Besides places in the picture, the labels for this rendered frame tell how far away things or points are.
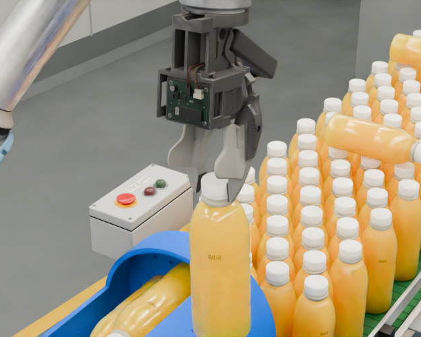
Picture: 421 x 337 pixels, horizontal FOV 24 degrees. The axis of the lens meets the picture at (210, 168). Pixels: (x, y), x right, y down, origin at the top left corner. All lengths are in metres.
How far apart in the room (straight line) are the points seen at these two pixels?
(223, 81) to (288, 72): 4.13
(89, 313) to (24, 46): 0.43
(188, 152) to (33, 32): 0.46
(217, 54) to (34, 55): 0.52
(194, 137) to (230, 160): 0.06
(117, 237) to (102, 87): 3.19
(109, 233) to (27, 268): 1.82
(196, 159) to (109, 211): 0.72
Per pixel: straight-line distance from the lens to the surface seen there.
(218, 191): 1.08
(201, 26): 0.98
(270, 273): 1.62
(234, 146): 1.05
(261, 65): 1.10
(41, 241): 3.76
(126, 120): 4.62
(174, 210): 1.88
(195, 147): 1.09
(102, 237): 1.83
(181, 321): 1.35
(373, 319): 1.88
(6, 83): 1.50
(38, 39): 1.48
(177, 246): 1.45
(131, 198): 1.81
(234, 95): 1.03
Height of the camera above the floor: 2.04
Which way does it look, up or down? 29 degrees down
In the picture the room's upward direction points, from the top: straight up
